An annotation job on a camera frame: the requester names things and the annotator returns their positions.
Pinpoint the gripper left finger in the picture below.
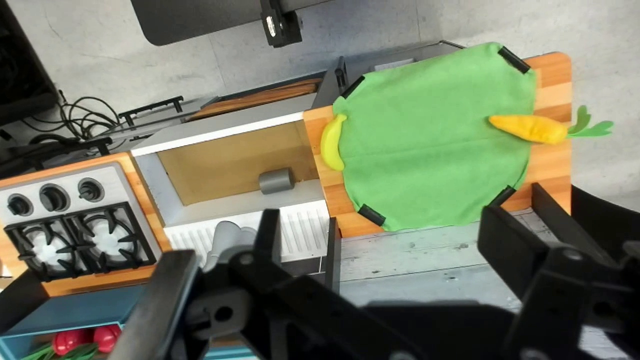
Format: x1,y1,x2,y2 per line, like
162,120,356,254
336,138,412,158
107,208,416,360

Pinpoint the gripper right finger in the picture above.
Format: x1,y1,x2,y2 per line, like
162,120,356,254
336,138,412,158
477,182,640,360

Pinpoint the green towel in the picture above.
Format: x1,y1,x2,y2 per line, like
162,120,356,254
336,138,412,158
332,42,538,232

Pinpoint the grey toy tap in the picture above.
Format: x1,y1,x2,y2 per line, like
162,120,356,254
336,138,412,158
205,220,258,273

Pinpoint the grey cylinder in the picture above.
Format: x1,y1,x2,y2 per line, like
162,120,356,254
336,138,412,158
258,167,296,196

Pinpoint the toy kitchen sink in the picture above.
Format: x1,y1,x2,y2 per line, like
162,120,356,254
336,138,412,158
131,111,332,228

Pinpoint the wooden toy kitchen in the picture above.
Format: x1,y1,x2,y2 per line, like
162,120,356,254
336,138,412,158
0,40,573,360

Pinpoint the yellow toy banana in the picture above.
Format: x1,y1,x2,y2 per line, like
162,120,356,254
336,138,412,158
320,113,348,172

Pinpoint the orange toy carrot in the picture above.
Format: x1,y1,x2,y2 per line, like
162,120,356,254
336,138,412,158
488,105,615,146

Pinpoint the red toy vegetable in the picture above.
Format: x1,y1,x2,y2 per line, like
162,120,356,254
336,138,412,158
92,324,123,354
51,329,93,356

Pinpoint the black stove burner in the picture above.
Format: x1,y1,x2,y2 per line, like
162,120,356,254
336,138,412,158
64,201,159,272
4,215,86,282

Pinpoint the blue bin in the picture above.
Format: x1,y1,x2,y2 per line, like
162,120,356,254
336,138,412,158
0,284,148,360

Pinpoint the black stove knob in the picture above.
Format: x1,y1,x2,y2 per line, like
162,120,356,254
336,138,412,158
6,193,34,217
39,183,71,213
77,177,106,203

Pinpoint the black box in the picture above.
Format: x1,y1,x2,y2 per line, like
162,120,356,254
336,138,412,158
0,0,61,127

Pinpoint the black door handle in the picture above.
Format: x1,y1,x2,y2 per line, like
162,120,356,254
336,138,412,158
118,96,185,127

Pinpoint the black cable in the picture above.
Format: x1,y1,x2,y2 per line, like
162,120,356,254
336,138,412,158
20,90,123,148

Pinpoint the camera on mount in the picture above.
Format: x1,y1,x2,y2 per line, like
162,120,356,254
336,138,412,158
259,0,304,49

